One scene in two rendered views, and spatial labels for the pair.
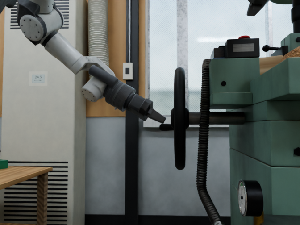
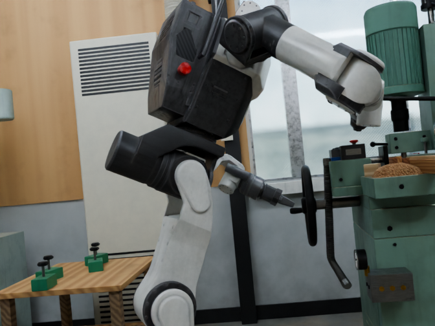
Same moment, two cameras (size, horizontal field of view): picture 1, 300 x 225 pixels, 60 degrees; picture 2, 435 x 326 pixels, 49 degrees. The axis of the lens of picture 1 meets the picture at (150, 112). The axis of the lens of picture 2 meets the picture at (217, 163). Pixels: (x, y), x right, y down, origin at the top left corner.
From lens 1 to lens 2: 1.01 m
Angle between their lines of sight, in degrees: 2
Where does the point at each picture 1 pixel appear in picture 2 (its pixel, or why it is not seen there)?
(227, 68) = (342, 167)
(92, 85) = (228, 180)
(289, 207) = (387, 263)
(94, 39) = not seen: hidden behind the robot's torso
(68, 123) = (164, 204)
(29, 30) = not seen: hidden behind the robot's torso
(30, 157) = (123, 247)
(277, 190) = (379, 253)
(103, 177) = (207, 264)
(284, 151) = (381, 229)
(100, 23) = not seen: hidden behind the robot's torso
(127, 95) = (259, 187)
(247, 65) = (356, 165)
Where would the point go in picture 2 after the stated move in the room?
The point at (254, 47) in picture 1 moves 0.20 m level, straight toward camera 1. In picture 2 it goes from (361, 151) to (353, 151)
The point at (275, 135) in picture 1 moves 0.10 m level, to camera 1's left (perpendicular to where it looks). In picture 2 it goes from (375, 219) to (342, 222)
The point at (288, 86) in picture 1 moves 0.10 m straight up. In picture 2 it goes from (375, 195) to (371, 160)
